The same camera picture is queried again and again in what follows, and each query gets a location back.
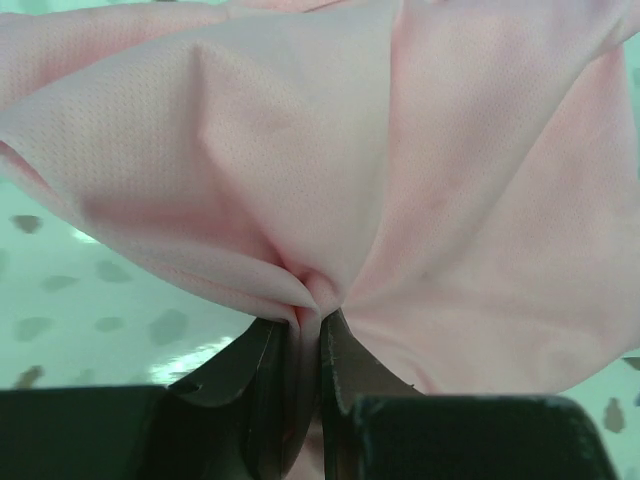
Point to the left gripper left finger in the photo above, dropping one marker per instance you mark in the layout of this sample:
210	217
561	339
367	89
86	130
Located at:
224	420

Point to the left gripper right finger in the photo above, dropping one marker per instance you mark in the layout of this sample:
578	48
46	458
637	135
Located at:
376	426

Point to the pink t shirt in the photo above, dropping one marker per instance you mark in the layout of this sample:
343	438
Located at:
460	178

